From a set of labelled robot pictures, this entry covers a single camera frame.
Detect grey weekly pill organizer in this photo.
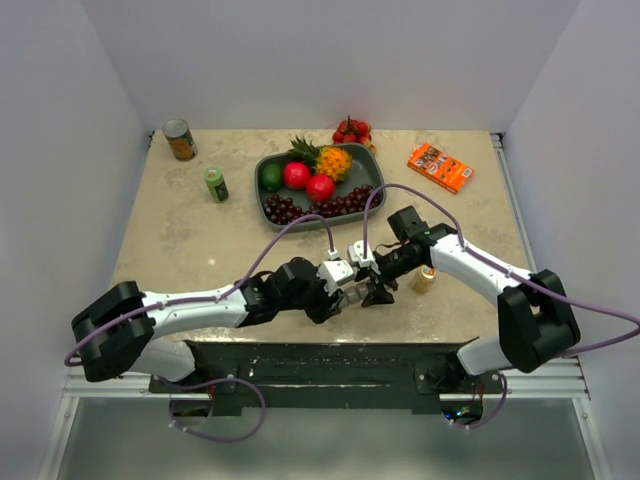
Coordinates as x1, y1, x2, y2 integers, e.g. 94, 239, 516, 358
340, 282, 369, 308

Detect clear pill bottle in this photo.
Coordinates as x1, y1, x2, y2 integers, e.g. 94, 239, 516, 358
411, 266, 437, 294

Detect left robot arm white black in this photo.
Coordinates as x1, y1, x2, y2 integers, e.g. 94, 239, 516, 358
66, 257, 354, 392

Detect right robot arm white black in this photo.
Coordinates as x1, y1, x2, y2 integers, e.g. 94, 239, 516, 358
349, 207, 581, 393

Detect grey fruit tray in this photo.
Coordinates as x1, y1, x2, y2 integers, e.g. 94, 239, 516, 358
254, 143, 387, 232

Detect dark red grape bunch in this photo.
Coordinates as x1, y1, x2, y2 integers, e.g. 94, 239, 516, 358
261, 184, 373, 225

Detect red pomegranate right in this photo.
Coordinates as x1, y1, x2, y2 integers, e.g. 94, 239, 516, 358
306, 174, 336, 203

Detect red pomegranate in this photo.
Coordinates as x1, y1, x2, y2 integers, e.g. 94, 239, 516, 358
283, 162, 312, 190
306, 174, 336, 203

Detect orange snack box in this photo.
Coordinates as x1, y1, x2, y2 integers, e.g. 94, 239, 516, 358
407, 143, 475, 194

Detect orange toy pineapple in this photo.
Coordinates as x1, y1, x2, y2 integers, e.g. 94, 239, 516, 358
286, 136, 353, 183

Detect red pomegranate left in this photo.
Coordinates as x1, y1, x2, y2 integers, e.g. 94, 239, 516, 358
283, 162, 312, 190

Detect green lime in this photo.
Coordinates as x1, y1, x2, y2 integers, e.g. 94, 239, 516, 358
260, 163, 283, 192

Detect green capped small bottle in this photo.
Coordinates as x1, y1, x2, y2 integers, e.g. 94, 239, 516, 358
204, 167, 229, 203

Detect tin can fruit label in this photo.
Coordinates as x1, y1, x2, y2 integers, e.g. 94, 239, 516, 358
162, 118, 198, 161

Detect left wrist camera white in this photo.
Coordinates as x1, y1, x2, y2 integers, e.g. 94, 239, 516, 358
317, 260, 355, 296

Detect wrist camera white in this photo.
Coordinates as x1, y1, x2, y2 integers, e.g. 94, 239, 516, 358
317, 260, 355, 296
347, 240, 380, 274

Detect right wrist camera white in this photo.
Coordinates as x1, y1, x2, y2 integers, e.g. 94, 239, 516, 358
347, 240, 380, 274

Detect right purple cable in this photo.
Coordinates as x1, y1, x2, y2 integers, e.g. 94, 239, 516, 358
362, 183, 640, 359

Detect black base frame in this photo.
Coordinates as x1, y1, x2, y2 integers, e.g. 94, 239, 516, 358
150, 342, 502, 415

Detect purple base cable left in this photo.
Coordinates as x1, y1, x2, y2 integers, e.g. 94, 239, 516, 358
168, 375, 267, 443

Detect aluminium rail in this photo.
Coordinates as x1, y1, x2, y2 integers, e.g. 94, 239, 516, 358
37, 369, 154, 480

